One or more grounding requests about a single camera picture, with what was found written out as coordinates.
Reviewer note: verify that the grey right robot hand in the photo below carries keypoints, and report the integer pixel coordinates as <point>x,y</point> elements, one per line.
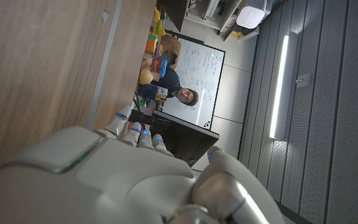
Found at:
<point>110,180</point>

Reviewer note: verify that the yellow ball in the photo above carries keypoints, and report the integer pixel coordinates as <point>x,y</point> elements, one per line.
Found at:
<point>145,77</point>

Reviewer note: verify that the black computer monitor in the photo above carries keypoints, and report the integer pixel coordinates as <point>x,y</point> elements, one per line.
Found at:
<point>185,140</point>

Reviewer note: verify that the dark blue bag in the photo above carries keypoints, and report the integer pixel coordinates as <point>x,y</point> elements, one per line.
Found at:
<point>147,92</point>

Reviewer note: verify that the white box with blue print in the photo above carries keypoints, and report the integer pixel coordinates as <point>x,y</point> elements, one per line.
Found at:
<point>162,94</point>

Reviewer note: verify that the man in dark shirt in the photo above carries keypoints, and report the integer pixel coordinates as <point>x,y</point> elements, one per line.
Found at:
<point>170,80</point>

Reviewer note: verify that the red box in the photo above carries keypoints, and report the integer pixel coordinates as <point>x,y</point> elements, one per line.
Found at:
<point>156,65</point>

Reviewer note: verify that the blue cylinder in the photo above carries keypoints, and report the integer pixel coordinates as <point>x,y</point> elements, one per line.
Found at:
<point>163,68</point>

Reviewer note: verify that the orange block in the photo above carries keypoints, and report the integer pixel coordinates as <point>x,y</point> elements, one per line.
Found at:
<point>150,47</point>

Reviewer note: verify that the rainbow stacking toy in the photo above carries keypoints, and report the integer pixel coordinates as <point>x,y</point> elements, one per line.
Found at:
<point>158,49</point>

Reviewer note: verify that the green block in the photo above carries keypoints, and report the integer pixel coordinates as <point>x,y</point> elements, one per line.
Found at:
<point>152,37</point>

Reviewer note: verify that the yellow plastic toy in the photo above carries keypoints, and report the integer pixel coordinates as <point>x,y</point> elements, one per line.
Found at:
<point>158,25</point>

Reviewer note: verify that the dark flat panel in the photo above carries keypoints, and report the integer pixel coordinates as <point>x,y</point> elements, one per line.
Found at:
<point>174,12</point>

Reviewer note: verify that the white shelf unit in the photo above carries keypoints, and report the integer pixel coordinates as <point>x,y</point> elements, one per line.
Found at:
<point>210,12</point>

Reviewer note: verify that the white perforated appliance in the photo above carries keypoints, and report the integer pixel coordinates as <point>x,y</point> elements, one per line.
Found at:
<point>250,14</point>

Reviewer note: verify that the whiteboard with black frame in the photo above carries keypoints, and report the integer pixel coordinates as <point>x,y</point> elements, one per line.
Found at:
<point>205,71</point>

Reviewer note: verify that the long wall light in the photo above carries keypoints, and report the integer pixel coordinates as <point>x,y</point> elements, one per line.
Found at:
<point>279,87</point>

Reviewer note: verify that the grey wall switch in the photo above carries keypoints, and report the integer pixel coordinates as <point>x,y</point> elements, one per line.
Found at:
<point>304,81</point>

